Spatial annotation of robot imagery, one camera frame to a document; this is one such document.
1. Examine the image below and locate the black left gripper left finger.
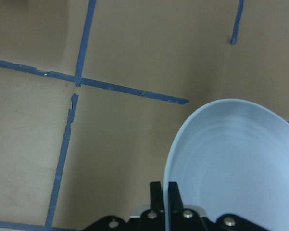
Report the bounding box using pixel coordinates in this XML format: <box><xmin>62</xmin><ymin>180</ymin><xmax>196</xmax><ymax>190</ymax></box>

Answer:
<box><xmin>84</xmin><ymin>181</ymin><xmax>165</xmax><ymax>231</ymax></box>

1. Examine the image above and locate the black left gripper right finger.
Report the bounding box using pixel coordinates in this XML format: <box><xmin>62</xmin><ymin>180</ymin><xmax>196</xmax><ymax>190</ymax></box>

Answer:
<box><xmin>167</xmin><ymin>182</ymin><xmax>266</xmax><ymax>231</ymax></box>

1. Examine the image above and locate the blue plate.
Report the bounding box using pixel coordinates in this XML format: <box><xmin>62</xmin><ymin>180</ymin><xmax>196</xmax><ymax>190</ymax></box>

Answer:
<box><xmin>163</xmin><ymin>99</ymin><xmax>289</xmax><ymax>231</ymax></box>

